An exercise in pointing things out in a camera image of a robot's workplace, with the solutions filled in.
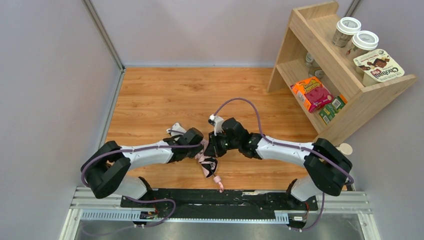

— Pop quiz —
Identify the wooden shelf rack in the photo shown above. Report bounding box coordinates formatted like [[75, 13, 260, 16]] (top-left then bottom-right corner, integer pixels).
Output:
[[267, 1, 417, 145]]

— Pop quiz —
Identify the green snack box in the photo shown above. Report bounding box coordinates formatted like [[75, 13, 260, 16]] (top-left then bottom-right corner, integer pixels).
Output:
[[319, 94, 348, 125]]

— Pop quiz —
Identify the purple cable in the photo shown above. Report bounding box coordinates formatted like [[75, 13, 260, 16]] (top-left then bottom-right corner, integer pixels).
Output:
[[213, 97, 355, 232], [80, 129, 203, 188]]

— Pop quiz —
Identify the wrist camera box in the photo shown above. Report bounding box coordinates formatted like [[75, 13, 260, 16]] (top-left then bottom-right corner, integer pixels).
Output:
[[208, 114, 225, 136], [166, 122, 187, 136]]

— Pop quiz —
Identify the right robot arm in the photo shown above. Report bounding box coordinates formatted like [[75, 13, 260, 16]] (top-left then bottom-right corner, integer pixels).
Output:
[[204, 115, 353, 202]]

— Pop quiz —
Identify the pink folding umbrella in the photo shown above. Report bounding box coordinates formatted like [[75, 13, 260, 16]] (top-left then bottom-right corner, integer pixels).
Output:
[[194, 139, 225, 193]]

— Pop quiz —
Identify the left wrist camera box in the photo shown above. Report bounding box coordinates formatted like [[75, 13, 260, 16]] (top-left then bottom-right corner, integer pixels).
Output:
[[166, 122, 187, 136]]

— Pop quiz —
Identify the right paper coffee cup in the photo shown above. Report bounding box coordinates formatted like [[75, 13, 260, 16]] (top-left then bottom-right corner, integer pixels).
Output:
[[345, 30, 379, 61]]

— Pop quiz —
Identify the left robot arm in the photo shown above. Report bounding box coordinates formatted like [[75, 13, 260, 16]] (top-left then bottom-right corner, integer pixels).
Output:
[[80, 127, 206, 200]]

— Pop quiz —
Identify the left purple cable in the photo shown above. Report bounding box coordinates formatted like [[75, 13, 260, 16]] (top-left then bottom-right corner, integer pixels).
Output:
[[80, 129, 203, 188]]

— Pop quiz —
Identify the glass jar on shelf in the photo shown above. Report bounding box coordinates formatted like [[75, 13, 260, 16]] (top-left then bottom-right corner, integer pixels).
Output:
[[304, 52, 325, 80]]

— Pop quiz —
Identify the orange pink snack box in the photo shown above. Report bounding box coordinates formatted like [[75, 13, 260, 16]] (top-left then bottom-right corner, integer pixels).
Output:
[[291, 76, 334, 113]]

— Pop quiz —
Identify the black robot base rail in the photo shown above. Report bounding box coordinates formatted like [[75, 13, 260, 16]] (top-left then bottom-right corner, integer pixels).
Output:
[[79, 187, 319, 229]]

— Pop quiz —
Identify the left paper coffee cup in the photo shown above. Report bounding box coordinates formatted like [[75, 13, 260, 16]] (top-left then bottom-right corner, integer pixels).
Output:
[[332, 17, 362, 48]]

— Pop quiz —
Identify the yellow-green juice bottle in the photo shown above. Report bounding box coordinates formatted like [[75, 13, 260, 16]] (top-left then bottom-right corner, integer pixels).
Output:
[[336, 142, 353, 156]]

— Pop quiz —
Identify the paper coffee cup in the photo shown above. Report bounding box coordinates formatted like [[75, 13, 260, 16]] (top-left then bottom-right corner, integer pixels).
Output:
[[345, 30, 379, 61], [332, 17, 362, 48]]

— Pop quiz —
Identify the Chobani flip yogurt pack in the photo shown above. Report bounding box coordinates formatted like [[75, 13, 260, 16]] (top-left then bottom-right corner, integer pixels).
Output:
[[353, 49, 405, 87]]

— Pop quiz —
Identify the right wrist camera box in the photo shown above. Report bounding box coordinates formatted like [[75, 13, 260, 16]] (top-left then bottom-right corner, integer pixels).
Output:
[[208, 114, 225, 136]]

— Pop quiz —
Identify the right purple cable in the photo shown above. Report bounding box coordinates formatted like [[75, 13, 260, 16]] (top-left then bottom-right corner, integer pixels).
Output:
[[213, 97, 355, 232]]

